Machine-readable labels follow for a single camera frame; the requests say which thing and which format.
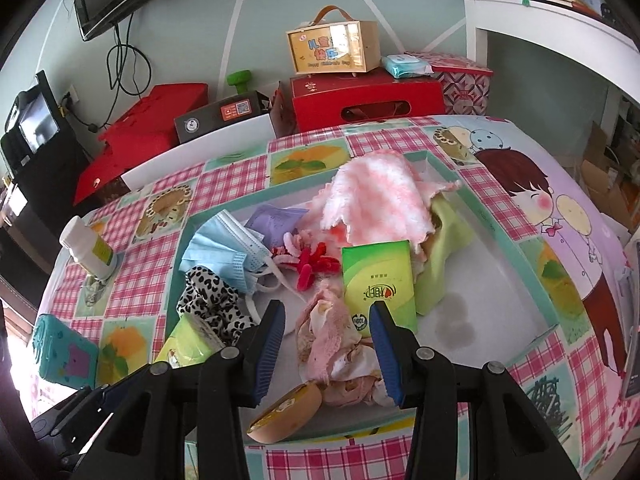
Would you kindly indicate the blue face mask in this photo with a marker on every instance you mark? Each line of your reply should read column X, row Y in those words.
column 225, row 255

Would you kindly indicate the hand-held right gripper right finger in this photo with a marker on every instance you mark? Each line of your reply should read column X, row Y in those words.
column 387, row 355

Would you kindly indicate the pale pink scrunchie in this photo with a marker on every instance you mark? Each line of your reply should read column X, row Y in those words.
column 332, row 360

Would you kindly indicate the red and pink scrunchie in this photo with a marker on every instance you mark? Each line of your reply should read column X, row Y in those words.
column 310, row 260

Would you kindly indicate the black monitor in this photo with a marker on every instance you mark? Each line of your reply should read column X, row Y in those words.
column 35, row 120

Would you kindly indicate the white wall outlet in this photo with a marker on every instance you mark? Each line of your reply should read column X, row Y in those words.
column 70, row 96

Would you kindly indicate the teal plastic case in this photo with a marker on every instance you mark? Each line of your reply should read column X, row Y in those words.
column 62, row 352

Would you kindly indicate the teal-edged cardboard tray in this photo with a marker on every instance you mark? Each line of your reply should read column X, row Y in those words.
column 475, row 320

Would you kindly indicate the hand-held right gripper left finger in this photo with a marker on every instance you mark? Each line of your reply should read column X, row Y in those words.
column 267, row 355

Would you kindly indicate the black cabinet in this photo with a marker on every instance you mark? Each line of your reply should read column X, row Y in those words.
column 40, row 195

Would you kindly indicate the purple mask packet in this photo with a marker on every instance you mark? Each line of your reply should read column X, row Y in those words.
column 272, row 220

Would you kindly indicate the brown cardboard boxes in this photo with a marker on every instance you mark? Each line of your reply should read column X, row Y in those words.
column 600, row 170

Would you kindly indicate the green tissue pack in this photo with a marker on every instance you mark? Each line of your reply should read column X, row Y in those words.
column 192, row 342
column 380, row 285

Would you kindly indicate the red gift box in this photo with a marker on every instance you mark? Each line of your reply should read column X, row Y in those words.
column 155, row 120

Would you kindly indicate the red patterned box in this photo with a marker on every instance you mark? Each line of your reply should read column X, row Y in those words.
column 462, row 82

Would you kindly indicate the blue wet wipes pack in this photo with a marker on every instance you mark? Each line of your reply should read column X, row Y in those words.
column 407, row 65

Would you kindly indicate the white shelf unit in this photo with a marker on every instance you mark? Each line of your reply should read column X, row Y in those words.
column 550, row 25

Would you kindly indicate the leopard print scrunchie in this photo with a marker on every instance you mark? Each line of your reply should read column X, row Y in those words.
column 215, row 302

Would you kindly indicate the green dumbbell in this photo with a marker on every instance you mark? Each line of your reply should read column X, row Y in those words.
column 239, row 82

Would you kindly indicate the white plastic bottle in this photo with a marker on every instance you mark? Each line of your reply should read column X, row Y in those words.
column 90, row 252

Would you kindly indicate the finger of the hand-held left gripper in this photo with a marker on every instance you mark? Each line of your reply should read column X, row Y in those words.
column 70, row 415

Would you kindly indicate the pink fluffy towel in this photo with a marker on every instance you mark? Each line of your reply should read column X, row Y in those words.
column 375, row 200

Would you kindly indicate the black cardboard box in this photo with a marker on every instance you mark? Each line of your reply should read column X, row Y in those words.
column 220, row 112

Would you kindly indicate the light green cloth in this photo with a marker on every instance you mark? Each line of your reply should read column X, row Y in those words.
column 442, row 260

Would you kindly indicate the red box lid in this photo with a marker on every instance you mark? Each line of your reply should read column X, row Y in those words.
column 100, row 177

